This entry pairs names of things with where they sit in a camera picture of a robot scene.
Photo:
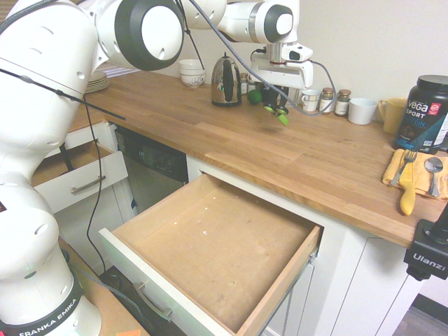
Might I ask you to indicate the spice jar copper lid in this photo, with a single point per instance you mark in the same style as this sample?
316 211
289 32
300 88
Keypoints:
342 105
326 103

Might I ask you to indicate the plain white cup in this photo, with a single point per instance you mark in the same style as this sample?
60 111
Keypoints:
362 112

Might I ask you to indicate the white bowl floral print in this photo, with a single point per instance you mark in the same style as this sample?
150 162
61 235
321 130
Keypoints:
192 81

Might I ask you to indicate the black Ulanzi camera mount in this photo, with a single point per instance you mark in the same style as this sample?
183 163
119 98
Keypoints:
425 252

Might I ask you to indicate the small open white drawer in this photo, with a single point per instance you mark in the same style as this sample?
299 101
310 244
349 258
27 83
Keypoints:
87 175

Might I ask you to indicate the beige window blinds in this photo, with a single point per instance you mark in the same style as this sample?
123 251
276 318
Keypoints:
119 70

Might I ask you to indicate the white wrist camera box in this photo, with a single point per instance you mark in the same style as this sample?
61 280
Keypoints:
297 52

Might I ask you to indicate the white kitchen cabinet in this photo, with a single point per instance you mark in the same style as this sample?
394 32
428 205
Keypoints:
350 280

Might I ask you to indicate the black camera boom stand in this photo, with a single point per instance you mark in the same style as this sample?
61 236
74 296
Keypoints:
66 157

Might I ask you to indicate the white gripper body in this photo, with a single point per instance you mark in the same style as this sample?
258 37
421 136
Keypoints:
280 73

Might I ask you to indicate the yellow folded cloth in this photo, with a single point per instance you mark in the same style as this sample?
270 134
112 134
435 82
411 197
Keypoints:
421 178

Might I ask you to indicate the black Vega protein tub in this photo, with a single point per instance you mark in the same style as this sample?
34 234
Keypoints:
421 115

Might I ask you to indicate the yellow mug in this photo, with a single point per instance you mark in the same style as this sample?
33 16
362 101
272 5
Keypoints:
393 115

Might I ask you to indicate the stainless steel dishwasher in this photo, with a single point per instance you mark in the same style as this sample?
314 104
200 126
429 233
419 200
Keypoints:
154 164

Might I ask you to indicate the silver spoon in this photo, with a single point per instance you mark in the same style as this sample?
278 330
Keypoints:
433 164

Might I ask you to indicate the silver fork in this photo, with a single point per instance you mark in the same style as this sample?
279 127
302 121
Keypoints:
409 157

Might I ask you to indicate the small white printed cup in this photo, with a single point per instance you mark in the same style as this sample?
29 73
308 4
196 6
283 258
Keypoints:
311 101

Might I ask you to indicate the orange sticky note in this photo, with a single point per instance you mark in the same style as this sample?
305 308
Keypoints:
129 332

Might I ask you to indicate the chrome black electric kettle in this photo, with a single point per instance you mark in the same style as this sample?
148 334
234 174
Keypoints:
225 80

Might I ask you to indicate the green lime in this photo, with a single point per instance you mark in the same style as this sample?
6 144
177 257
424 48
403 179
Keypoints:
255 97

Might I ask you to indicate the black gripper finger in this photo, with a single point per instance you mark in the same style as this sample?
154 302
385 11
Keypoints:
267 95
283 99

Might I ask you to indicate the green black scissors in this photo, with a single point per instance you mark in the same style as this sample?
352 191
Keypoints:
284 120

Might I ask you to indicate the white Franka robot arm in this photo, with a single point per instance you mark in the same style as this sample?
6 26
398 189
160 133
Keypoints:
45 70

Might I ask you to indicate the stack of cream plates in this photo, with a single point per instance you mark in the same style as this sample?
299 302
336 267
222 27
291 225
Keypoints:
98 84

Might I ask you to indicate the large open wooden drawer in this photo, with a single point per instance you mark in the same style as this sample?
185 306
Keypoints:
217 245

